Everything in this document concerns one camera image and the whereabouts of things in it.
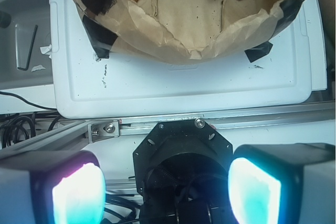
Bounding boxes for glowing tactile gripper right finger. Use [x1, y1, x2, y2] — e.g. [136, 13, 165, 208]
[228, 143, 335, 223]

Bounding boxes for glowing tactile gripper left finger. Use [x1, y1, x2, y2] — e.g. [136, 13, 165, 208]
[1, 150, 106, 223]

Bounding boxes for white plastic bin lid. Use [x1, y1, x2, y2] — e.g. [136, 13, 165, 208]
[49, 0, 327, 119]

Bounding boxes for black hex key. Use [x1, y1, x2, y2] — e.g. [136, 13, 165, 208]
[17, 25, 38, 71]

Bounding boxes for brown paper bag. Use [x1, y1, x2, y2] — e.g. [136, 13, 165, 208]
[73, 0, 305, 65]

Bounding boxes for aluminium extrusion rail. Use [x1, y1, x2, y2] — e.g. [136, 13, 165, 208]
[1, 101, 335, 156]

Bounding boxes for black floor cables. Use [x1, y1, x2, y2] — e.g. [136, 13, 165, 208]
[0, 90, 64, 149]

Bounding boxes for black octagonal mount plate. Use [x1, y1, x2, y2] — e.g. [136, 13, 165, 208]
[133, 135, 236, 223]

